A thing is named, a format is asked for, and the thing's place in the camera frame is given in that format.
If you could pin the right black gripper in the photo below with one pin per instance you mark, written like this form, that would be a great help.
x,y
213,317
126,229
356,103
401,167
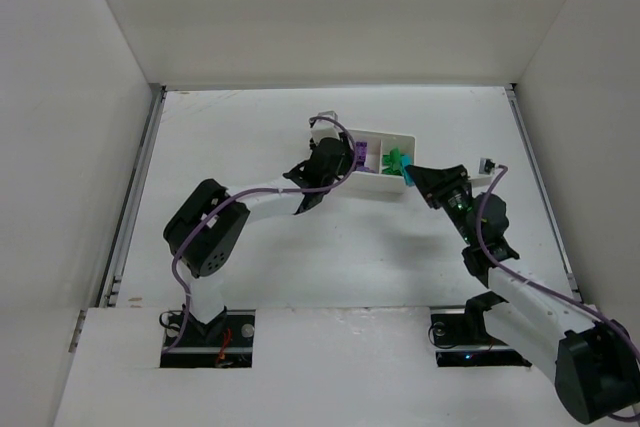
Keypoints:
x,y
445,186

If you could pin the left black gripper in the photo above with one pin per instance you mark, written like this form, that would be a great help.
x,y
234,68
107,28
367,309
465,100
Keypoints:
x,y
339,155

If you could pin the purple lego brick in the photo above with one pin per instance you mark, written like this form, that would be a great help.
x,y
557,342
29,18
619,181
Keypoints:
x,y
360,154

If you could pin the teal long lego brick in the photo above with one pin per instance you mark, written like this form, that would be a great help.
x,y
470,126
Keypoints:
x,y
406,163

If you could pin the green long lego brick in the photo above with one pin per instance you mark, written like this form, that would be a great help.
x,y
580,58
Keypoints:
x,y
394,169

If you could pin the small green lego brick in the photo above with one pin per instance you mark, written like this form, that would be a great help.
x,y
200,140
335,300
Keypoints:
x,y
393,156

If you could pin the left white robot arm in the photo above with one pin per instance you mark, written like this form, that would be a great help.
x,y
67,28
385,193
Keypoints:
x,y
202,234

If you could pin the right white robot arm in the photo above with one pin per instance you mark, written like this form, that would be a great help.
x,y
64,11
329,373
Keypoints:
x,y
589,359

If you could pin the white three-compartment container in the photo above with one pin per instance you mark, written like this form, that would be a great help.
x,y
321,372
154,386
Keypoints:
x,y
381,157

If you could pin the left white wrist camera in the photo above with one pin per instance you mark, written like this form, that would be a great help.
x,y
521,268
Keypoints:
x,y
323,126

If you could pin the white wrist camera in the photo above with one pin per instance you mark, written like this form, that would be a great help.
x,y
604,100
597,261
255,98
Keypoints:
x,y
323,126
485,173

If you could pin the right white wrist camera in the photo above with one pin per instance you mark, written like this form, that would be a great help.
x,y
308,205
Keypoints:
x,y
485,173

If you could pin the right aluminium rail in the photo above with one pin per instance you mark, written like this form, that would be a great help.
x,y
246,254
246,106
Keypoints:
x,y
511,94

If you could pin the aluminium rail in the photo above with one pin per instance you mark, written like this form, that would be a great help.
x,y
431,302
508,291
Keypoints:
x,y
511,94
105,293

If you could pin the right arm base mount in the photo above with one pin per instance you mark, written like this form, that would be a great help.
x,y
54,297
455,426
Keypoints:
x,y
460,339

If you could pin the left aluminium rail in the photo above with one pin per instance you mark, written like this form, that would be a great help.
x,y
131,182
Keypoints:
x,y
105,293

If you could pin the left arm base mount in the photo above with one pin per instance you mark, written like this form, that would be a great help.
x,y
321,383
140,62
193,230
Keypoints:
x,y
225,343

